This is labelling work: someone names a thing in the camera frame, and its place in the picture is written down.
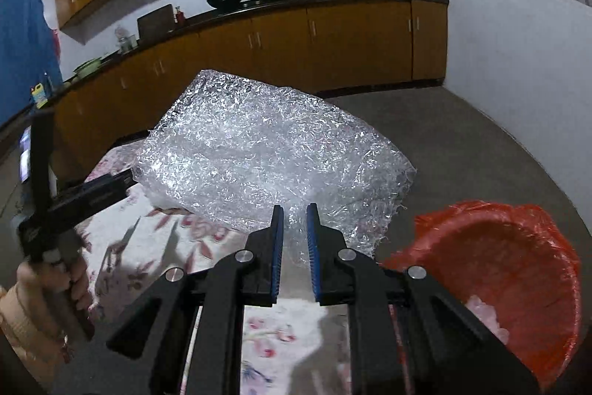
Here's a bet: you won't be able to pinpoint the clear bubble wrap sheet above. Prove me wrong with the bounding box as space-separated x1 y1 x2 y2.
132 70 416 265

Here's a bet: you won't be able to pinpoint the red lined trash basket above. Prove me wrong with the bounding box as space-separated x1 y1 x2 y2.
382 201 582 389

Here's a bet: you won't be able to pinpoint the lower wooden kitchen cabinets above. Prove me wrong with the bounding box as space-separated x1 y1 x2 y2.
49 0 450 180

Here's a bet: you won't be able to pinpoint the person's left hand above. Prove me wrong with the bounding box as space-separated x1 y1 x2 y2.
16 256 92 338

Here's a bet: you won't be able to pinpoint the yellow bottle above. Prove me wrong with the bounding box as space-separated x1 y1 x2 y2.
31 83 48 109

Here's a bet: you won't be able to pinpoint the floral tablecloth table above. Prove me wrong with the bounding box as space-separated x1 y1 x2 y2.
73 139 404 395

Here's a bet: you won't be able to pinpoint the green pot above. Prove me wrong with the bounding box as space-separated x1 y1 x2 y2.
73 58 101 79

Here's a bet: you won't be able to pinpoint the blue cloth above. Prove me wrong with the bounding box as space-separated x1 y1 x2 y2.
0 0 63 123

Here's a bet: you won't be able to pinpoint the glass jar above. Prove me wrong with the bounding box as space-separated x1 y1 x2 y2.
114 26 138 54

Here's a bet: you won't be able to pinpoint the dark cutting board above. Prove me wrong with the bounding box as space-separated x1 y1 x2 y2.
137 4 176 43

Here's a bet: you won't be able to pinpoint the red bottle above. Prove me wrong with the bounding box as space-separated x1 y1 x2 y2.
175 6 186 27

